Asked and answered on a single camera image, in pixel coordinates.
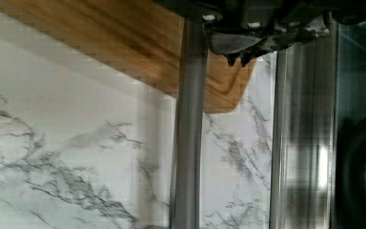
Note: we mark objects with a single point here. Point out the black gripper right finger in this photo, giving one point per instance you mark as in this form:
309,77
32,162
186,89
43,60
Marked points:
279,42

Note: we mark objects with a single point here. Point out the bamboo cutting board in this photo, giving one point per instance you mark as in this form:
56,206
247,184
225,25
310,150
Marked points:
136,37

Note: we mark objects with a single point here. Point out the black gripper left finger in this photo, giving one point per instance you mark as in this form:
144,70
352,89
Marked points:
233,46

